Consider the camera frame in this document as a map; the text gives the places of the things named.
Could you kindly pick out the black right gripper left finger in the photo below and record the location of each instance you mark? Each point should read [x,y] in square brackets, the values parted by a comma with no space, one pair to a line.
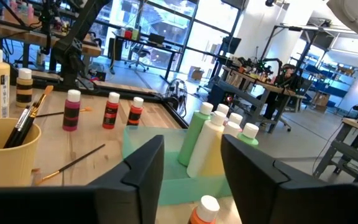
[129,193]

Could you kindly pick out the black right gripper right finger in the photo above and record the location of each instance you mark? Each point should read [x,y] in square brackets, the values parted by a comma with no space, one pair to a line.
[259,193]

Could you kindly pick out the medium yellow paint bottle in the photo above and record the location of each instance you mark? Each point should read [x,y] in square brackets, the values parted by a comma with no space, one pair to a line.
[214,165]

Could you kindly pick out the large white paint bottle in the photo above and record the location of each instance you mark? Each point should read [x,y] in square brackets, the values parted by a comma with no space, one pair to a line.
[205,149]

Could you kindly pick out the green apple-label paint bottle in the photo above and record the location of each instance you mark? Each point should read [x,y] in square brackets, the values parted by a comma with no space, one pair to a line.
[194,137]

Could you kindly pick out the paintbrushes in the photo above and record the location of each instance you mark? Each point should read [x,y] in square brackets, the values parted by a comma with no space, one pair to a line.
[39,104]

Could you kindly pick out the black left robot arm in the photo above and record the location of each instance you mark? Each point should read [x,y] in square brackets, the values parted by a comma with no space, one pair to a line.
[70,56]

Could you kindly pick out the small orange paint bottle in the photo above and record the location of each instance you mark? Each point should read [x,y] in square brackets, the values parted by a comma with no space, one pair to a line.
[208,208]

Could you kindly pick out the small red-orange paint bottle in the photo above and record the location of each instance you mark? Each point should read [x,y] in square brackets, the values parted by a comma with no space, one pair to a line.
[138,102]

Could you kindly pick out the small red paint bottle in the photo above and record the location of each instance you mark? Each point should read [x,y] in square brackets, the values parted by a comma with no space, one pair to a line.
[114,97]

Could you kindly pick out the small magenta paint bottle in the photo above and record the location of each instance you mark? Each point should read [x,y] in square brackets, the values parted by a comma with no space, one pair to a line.
[74,95]

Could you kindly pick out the small ochre paint bottle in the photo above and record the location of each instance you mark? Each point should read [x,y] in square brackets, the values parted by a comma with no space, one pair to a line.
[24,74]

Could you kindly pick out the teal plastic bin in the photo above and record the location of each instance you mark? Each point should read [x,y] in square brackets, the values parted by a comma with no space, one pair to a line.
[191,186]

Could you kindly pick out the black paintbrush gold ferrule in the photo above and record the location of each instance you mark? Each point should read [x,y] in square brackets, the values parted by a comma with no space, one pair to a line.
[73,162]

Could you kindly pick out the wood-top work table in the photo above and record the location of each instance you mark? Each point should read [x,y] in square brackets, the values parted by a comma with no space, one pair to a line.
[247,99]

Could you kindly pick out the gray metal table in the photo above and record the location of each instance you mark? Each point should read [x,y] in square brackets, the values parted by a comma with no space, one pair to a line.
[346,149]

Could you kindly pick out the black computer tower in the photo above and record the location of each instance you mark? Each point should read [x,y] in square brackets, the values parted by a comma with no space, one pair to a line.
[219,96]

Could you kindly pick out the cardboard box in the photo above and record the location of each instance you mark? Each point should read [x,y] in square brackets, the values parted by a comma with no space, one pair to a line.
[197,74]
[321,101]

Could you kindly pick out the person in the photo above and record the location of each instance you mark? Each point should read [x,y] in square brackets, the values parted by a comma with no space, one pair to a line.
[286,84]

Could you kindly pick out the yellow plastic cup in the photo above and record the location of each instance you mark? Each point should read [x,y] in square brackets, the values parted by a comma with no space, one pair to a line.
[8,165]

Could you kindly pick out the shelf with blue bins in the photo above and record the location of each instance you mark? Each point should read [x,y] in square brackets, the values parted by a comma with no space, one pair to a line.
[337,84]

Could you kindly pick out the black office chair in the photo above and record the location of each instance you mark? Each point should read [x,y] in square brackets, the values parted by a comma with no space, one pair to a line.
[138,54]

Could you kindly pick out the black standing desk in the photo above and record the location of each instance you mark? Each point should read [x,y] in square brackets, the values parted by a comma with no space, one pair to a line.
[118,49]

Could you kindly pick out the black monitor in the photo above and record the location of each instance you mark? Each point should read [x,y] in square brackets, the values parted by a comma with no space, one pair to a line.
[231,45]

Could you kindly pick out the wood-top robot table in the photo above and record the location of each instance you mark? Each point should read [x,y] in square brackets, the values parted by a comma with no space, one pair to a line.
[11,33]

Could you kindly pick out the black aluminium table frame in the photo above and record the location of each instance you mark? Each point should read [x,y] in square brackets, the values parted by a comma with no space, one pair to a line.
[174,112]

